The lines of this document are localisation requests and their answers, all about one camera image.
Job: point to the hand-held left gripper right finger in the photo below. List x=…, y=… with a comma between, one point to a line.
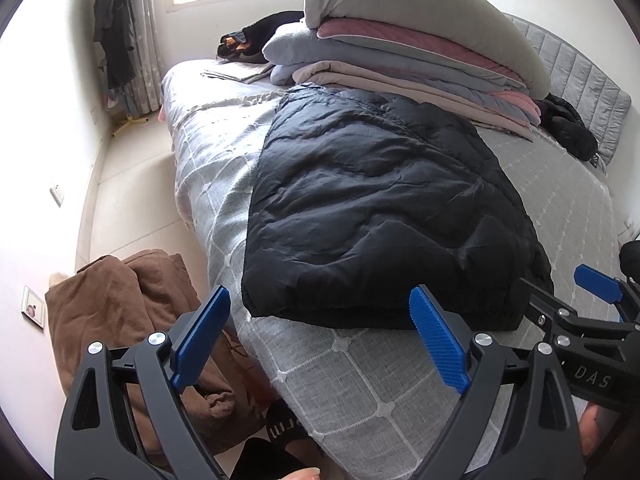
x=440, y=345

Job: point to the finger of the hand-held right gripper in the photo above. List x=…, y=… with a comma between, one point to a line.
x=597, y=282
x=545, y=305

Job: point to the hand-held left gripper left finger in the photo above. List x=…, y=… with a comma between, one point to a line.
x=200, y=340

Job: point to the black quilted jacket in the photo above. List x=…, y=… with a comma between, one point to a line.
x=380, y=200

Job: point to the wooden clothes rack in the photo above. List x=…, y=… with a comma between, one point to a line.
x=130, y=121

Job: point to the hanging dark clothes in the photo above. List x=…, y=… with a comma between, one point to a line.
x=115, y=25

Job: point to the person's right hand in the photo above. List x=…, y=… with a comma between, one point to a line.
x=595, y=430

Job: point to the person's left hand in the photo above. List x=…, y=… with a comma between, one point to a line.
x=302, y=475

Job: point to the dark cloth on stool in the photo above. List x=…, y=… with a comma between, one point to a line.
x=631, y=257

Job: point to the bed with grey checked cover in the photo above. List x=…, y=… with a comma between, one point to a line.
x=360, y=385

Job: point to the brown blanket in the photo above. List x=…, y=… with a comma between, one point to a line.
x=115, y=310

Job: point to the black printed slipper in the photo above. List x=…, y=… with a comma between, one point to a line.
x=287, y=425

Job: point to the small black puffer jacket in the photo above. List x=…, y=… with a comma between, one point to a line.
x=570, y=127

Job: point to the pink folded blanket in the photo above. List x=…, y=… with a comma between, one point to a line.
x=520, y=105

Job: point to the grey padded headboard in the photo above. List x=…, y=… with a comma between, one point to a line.
x=585, y=80

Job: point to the folded grey sheet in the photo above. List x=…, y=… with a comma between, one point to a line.
x=235, y=72

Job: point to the beige folded blanket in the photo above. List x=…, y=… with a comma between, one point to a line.
x=350, y=72

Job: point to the patterned curtain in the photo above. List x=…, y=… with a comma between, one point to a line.
x=147, y=50

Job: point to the blue-grey folded blanket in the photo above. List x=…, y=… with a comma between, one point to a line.
x=300, y=47

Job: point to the black and orange garment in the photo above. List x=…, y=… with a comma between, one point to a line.
x=270, y=27

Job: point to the maroon folded blanket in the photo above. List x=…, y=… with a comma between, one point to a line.
x=360, y=30

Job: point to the grey folded duvet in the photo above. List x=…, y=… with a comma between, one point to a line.
x=400, y=5

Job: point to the white wall socket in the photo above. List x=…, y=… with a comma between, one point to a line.
x=32, y=311
x=57, y=195

